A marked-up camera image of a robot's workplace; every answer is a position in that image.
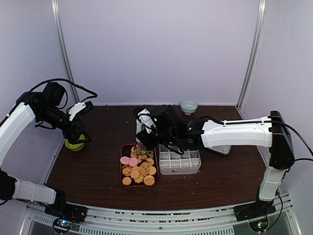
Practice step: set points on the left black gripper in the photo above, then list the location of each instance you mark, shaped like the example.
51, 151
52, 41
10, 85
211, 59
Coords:
72, 138

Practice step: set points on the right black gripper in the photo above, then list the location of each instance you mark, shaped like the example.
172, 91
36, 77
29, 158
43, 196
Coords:
142, 137

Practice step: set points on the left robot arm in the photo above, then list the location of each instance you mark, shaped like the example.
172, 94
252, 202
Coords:
29, 135

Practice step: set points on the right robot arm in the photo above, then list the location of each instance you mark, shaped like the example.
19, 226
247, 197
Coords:
164, 126

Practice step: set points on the green plastic bowl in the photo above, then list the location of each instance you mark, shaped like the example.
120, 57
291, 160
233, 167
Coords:
74, 147

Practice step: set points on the brown flower cookie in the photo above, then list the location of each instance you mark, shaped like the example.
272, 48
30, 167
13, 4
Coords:
150, 154

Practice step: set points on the top round tan cookie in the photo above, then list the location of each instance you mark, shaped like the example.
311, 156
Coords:
136, 150

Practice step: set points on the dark red cookie tray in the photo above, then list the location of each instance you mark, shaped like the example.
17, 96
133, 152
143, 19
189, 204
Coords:
146, 166

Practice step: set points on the right pink round cookie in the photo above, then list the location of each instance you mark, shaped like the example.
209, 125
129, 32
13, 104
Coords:
133, 162

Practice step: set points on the pink round cookie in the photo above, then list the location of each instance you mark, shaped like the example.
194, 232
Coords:
124, 160
133, 162

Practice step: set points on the white divided cookie tin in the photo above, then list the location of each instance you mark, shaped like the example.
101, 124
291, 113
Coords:
172, 163

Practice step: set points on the left pink round cookie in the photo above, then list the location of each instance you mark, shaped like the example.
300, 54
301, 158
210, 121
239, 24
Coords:
124, 160

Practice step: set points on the leaf shaped tan cookie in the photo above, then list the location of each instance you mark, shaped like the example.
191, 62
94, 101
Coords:
137, 176

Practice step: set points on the swirl butter cookie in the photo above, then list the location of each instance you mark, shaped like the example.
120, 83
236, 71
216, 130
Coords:
126, 171

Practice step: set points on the large round tan cookie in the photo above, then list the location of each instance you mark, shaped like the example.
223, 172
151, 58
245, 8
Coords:
149, 180

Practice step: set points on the bottom left round cookie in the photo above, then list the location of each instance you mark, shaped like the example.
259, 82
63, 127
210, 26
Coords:
126, 181

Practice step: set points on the pale blue ceramic bowl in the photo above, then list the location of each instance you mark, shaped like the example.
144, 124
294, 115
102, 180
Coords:
188, 106

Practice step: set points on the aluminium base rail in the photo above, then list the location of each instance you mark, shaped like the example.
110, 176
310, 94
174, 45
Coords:
210, 221

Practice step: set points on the right aluminium frame post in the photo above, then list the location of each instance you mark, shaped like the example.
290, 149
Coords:
256, 44

